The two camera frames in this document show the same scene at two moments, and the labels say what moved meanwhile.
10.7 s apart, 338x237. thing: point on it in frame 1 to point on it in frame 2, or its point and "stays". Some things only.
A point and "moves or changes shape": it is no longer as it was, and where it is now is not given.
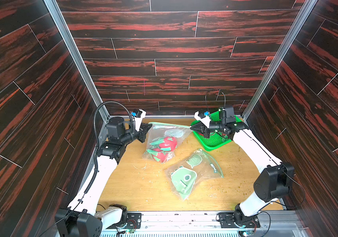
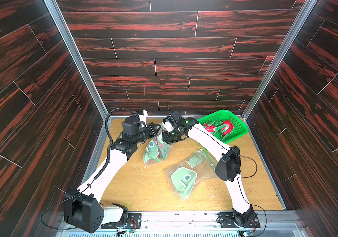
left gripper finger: (145, 127) to (152, 128)
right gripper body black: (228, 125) to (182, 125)
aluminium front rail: (207, 223) stays
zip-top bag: (189, 175) stays
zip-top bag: (162, 140) moves or changes shape
